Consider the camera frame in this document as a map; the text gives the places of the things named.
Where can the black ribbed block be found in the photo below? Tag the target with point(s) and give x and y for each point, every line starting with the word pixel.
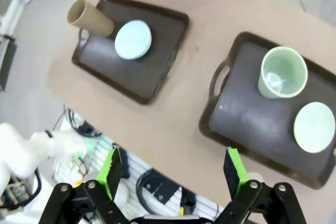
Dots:
pixel 125 163

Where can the tall light green cup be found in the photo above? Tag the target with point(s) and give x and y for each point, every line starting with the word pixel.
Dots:
pixel 283 72

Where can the black metal bracket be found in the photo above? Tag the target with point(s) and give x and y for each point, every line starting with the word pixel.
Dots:
pixel 164 190

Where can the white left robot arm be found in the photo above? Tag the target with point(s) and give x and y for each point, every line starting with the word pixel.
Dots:
pixel 15 150

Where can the dark brown serving tray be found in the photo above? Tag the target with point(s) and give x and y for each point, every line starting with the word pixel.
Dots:
pixel 126 77
pixel 249 124

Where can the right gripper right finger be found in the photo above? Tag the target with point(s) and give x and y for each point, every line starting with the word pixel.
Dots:
pixel 235 174

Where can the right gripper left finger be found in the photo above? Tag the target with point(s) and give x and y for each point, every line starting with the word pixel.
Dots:
pixel 110 171

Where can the tall brown cup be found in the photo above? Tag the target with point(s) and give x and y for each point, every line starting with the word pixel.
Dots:
pixel 92 20

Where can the light green bowl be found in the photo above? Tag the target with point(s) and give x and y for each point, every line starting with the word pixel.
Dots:
pixel 313 128

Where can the light blue bowl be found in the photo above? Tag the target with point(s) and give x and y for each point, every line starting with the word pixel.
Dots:
pixel 132 40

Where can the black tool with yellow label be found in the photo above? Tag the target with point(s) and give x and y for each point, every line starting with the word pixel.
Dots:
pixel 187 201

